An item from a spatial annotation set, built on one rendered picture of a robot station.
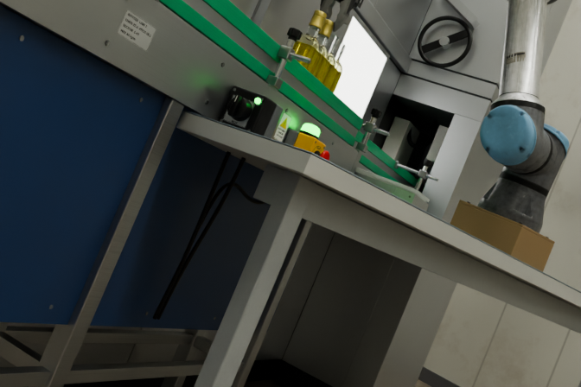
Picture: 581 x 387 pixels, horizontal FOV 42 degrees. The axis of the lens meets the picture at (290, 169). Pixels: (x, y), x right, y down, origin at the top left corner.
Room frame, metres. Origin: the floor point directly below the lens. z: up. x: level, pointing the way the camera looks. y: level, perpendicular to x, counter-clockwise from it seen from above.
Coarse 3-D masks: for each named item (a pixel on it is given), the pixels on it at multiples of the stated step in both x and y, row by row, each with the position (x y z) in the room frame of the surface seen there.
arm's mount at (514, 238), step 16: (464, 208) 1.73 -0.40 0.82; (480, 208) 1.70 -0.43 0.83; (464, 224) 1.72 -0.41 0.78; (480, 224) 1.69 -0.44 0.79; (496, 224) 1.67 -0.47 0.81; (512, 224) 1.64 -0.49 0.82; (496, 240) 1.66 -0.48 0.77; (512, 240) 1.63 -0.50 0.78; (528, 240) 1.66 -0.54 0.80; (544, 240) 1.71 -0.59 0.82; (512, 256) 1.63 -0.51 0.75; (528, 256) 1.68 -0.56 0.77; (544, 256) 1.73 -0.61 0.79
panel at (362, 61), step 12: (348, 36) 2.42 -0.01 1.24; (360, 36) 2.49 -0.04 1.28; (348, 48) 2.45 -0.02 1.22; (360, 48) 2.52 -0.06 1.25; (372, 48) 2.60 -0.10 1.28; (348, 60) 2.48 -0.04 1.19; (360, 60) 2.56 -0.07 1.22; (372, 60) 2.64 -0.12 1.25; (384, 60) 2.73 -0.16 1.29; (348, 72) 2.51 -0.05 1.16; (360, 72) 2.59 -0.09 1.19; (372, 72) 2.68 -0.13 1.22; (348, 84) 2.55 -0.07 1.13; (360, 84) 2.62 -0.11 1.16; (372, 84) 2.71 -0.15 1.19; (348, 96) 2.58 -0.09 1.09; (360, 96) 2.66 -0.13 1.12; (360, 108) 2.70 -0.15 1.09
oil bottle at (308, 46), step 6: (306, 36) 1.93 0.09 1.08; (312, 36) 1.94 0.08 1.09; (300, 42) 1.93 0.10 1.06; (306, 42) 1.92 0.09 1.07; (312, 42) 1.92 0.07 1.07; (318, 42) 1.95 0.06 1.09; (294, 48) 1.93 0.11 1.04; (300, 48) 1.93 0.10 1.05; (306, 48) 1.92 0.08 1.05; (312, 48) 1.92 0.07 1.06; (318, 48) 1.95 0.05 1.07; (300, 54) 1.92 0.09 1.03; (306, 54) 1.92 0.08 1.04; (312, 54) 1.93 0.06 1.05; (312, 60) 1.94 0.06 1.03; (306, 66) 1.93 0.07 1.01; (312, 66) 1.95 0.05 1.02
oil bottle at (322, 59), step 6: (324, 48) 1.98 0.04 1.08; (318, 54) 1.97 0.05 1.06; (324, 54) 1.99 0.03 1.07; (318, 60) 1.97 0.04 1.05; (324, 60) 2.00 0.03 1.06; (318, 66) 1.98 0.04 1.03; (324, 66) 2.01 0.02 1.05; (312, 72) 1.97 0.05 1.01; (318, 72) 1.99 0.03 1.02; (318, 78) 2.00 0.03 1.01
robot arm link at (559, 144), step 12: (552, 132) 1.68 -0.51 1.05; (552, 144) 1.67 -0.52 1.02; (564, 144) 1.69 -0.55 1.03; (552, 156) 1.67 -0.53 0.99; (564, 156) 1.71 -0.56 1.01; (504, 168) 1.74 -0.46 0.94; (540, 168) 1.66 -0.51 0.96; (552, 168) 1.69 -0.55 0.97; (528, 180) 1.69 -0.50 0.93; (540, 180) 1.69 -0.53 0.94; (552, 180) 1.71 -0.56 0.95
